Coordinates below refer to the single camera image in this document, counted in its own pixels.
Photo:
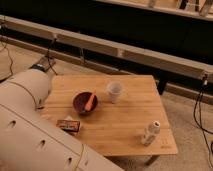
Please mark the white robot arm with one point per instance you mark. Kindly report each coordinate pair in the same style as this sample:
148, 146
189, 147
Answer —
29, 142

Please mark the wooden table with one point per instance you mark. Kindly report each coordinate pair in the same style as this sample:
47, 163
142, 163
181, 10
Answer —
114, 129

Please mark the dark brown bowl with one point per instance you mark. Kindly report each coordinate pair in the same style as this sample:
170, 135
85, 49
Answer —
80, 101

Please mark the dark rectangular eraser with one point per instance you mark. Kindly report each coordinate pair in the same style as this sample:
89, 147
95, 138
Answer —
61, 124

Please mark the dark blue floor box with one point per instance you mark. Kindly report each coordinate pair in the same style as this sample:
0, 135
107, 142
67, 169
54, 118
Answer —
38, 67

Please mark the white sponge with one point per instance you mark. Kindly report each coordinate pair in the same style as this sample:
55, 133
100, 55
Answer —
74, 120

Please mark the translucent plastic cup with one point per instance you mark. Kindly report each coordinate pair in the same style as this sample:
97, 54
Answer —
114, 90

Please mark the orange carrot toy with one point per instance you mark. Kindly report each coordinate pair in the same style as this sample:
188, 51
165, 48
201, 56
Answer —
89, 103

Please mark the white plastic bottle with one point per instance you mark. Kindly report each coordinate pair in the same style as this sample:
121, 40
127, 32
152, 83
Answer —
150, 133

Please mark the long metal rail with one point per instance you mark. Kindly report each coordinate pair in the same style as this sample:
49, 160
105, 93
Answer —
123, 51

